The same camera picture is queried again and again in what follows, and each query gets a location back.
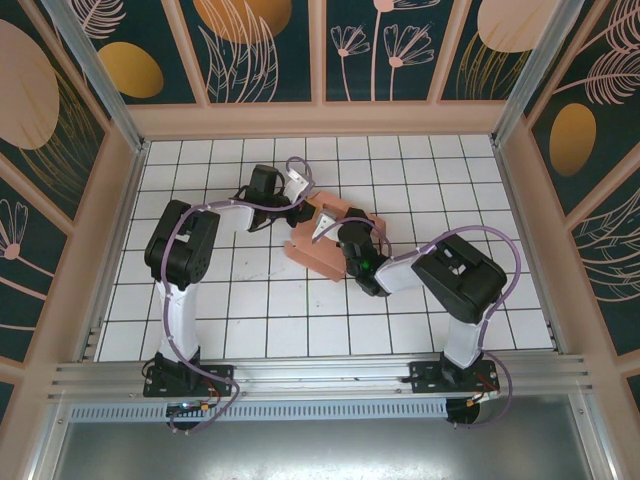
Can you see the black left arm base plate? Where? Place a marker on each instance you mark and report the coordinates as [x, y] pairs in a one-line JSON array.
[[220, 375]]

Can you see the aluminium frame rail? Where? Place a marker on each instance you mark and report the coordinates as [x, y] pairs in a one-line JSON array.
[[320, 375]]

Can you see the grey metal sheet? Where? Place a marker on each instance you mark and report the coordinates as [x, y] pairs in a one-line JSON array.
[[320, 450]]

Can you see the aluminium corner post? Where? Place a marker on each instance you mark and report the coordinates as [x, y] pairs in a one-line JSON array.
[[95, 75], [540, 65]]

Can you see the yellow power connector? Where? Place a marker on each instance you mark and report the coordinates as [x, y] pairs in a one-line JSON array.
[[481, 401]]

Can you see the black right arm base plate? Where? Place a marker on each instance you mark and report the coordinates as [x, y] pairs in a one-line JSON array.
[[425, 375]]

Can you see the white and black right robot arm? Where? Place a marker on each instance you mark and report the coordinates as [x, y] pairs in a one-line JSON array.
[[462, 340]]

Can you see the aluminium side rail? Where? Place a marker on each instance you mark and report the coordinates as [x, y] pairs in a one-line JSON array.
[[112, 250], [530, 250]]

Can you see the small circuit board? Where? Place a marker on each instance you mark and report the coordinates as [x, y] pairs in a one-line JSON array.
[[192, 407]]

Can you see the pink paper box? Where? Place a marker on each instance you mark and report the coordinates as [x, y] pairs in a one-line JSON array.
[[320, 260]]

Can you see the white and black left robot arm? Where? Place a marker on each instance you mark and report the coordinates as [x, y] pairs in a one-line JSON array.
[[180, 325]]

